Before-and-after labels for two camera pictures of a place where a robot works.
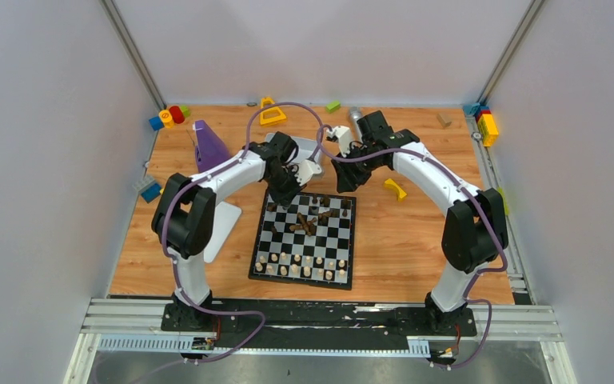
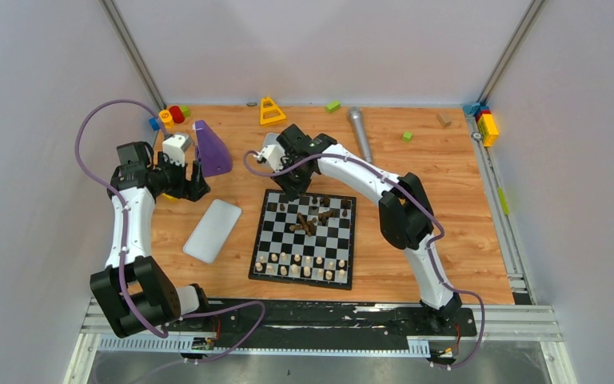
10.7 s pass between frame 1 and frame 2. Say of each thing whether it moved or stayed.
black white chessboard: stayed
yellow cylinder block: stayed
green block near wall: stayed
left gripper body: moved
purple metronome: stayed
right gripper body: moved
